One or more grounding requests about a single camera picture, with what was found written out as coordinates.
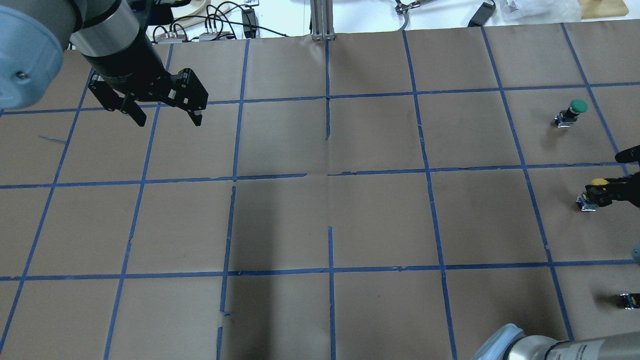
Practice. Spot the green push button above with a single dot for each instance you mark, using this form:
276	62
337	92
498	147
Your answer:
566	118

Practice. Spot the yellow push button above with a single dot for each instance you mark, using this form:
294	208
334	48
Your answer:
595	196

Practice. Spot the aluminium frame post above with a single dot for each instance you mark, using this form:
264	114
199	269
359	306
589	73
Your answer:
322	20

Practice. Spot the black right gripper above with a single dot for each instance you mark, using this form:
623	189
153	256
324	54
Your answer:
616	190

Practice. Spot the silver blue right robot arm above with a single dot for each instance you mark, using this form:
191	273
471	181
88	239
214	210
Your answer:
511	343

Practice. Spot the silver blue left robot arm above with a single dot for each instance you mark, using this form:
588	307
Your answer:
111	36

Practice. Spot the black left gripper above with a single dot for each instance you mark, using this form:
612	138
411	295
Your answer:
129	63

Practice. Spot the black power adapter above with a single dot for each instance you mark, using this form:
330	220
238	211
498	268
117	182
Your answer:
483	14

